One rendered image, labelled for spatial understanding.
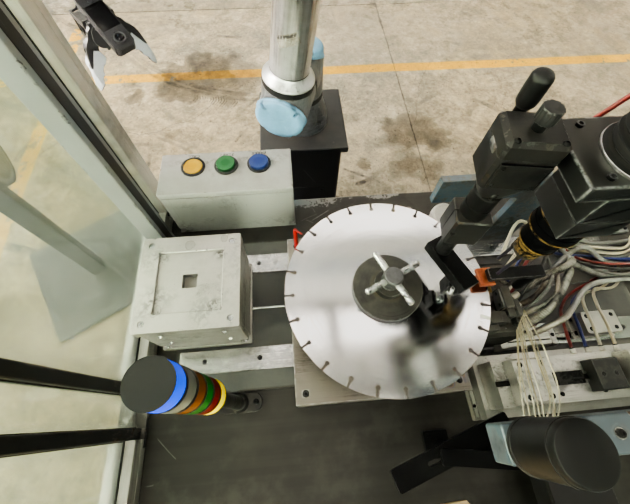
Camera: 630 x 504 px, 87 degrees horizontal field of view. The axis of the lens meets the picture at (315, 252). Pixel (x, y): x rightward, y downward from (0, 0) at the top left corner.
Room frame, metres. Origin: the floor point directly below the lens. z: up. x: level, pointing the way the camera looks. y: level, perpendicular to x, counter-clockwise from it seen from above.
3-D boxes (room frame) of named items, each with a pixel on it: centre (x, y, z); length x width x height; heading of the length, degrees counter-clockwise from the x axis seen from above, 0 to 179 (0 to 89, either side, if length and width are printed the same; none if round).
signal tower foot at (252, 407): (0.02, 0.13, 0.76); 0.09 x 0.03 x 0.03; 96
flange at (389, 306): (0.19, -0.12, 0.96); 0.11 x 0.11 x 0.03
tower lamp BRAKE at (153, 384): (0.02, 0.13, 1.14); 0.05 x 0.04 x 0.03; 6
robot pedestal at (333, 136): (0.80, 0.05, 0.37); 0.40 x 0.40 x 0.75; 6
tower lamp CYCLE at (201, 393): (0.02, 0.13, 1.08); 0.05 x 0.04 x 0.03; 6
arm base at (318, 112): (0.80, 0.05, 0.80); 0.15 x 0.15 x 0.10
